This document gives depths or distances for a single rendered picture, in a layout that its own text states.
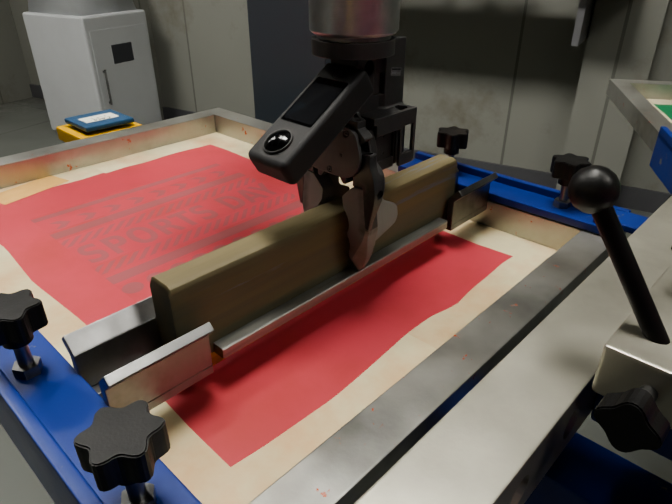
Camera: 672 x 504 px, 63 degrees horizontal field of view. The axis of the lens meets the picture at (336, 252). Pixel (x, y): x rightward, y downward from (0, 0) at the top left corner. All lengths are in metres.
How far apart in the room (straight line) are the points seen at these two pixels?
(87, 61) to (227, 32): 0.95
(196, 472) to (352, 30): 0.35
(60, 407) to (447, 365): 0.28
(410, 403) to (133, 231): 0.46
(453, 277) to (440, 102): 2.91
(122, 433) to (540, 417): 0.23
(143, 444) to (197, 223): 0.48
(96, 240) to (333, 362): 0.37
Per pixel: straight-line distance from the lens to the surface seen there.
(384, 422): 0.39
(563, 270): 0.60
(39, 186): 0.95
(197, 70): 4.48
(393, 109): 0.52
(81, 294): 0.64
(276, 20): 1.16
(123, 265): 0.67
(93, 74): 4.15
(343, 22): 0.46
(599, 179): 0.33
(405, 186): 0.58
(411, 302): 0.57
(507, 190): 0.74
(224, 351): 0.45
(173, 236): 0.72
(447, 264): 0.64
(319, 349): 0.51
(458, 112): 3.47
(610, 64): 3.10
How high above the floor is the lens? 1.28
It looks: 29 degrees down
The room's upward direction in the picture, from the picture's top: straight up
